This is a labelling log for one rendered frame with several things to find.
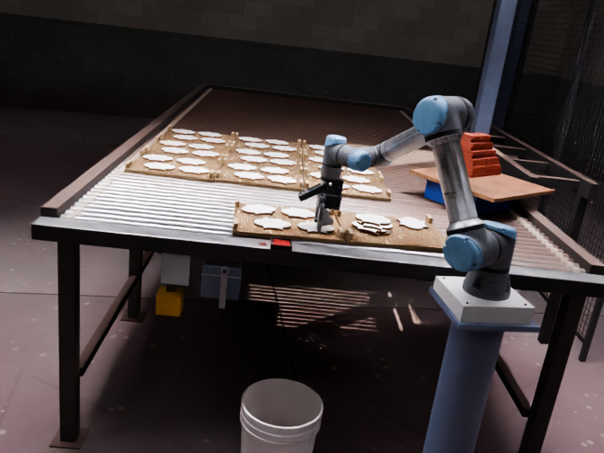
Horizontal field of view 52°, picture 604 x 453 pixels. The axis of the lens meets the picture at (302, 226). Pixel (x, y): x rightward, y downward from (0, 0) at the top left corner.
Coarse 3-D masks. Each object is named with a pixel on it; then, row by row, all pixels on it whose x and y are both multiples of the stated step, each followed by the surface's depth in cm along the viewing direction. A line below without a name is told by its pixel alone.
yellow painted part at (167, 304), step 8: (160, 288) 224; (168, 288) 221; (176, 288) 225; (160, 296) 219; (168, 296) 219; (176, 296) 219; (160, 304) 220; (168, 304) 220; (176, 304) 220; (160, 312) 221; (168, 312) 221; (176, 312) 221
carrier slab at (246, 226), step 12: (240, 204) 252; (252, 204) 254; (240, 216) 238; (252, 216) 239; (264, 216) 241; (276, 216) 243; (240, 228) 224; (252, 228) 226; (336, 228) 237; (312, 240) 225; (324, 240) 225; (336, 240) 226
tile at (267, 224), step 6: (258, 222) 230; (264, 222) 231; (270, 222) 232; (276, 222) 233; (282, 222) 233; (288, 222) 234; (264, 228) 226; (270, 228) 227; (276, 228) 227; (282, 228) 227; (288, 228) 230
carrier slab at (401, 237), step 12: (336, 216) 252; (348, 216) 254; (384, 216) 260; (396, 228) 246; (432, 228) 251; (348, 240) 226; (360, 240) 228; (372, 240) 229; (384, 240) 231; (396, 240) 232; (408, 240) 234; (420, 240) 236; (432, 240) 237; (444, 240) 239
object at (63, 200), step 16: (192, 96) 513; (176, 112) 442; (144, 128) 367; (160, 128) 389; (128, 144) 323; (112, 160) 288; (80, 176) 258; (96, 176) 262; (64, 192) 235; (80, 192) 242; (48, 208) 218; (64, 208) 225
